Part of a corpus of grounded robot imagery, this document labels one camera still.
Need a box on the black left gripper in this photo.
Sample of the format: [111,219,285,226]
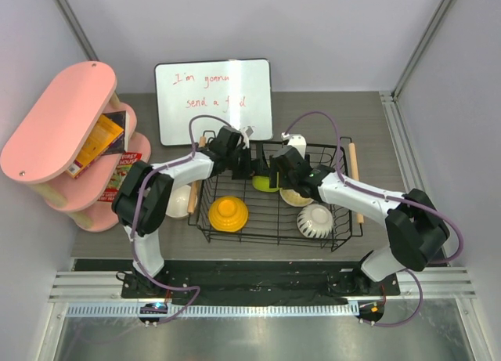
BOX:
[226,144,270,181]

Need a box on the green square bowl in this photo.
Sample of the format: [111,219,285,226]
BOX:
[252,175,279,193]

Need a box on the black wire dish rack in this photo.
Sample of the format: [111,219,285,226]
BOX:
[186,130,365,253]

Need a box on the beige floral ceramic bowl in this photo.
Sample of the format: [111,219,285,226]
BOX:
[166,185,191,218]

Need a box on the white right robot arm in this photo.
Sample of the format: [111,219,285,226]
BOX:
[270,146,450,294]

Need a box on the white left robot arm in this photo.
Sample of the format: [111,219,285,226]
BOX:
[112,126,254,298]

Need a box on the yellow dotted white bowl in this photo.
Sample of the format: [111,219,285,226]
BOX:
[279,188,314,208]

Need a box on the orange yellow ribbed bowl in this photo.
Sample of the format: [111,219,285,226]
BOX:
[208,196,249,233]

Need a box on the white striped bowl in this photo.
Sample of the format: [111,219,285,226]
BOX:
[297,204,333,239]

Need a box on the whiteboard with red writing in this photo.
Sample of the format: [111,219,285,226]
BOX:
[154,58,273,146]

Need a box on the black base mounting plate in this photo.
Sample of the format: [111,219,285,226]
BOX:
[121,258,400,299]

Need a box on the red storey house book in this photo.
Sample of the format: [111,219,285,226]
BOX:
[99,152,142,203]

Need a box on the dark purple book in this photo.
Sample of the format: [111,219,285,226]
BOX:
[102,110,130,157]

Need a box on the yellow orange book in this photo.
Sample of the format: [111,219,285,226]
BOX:
[66,114,124,179]

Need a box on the pink three-tier shelf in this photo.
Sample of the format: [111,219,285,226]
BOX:
[1,61,151,233]

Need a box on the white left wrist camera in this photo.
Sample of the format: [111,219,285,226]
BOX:
[240,126,254,143]

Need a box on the white slotted cable duct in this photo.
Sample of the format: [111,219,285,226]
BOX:
[66,301,359,319]

